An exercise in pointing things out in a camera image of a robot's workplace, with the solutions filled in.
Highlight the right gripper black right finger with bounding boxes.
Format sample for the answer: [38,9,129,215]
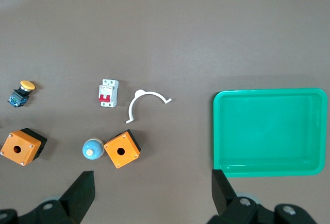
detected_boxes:
[207,168,318,224]

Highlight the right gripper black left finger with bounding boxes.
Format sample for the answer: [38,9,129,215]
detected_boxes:
[0,170,96,224]

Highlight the white red circuit breaker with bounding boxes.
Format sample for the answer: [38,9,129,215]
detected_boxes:
[97,78,120,108]

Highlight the blue dome push button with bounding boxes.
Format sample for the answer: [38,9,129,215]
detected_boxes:
[81,137,105,161]

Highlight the orange black button box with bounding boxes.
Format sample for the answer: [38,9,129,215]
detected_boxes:
[103,129,142,169]
[0,128,48,167]

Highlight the green plastic tray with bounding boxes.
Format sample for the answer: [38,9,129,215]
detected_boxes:
[212,88,328,178]

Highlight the small white curved clip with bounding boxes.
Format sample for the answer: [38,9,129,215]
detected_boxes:
[125,89,173,125]

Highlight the yellow mushroom push button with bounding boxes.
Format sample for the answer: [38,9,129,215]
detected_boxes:
[7,80,37,108]

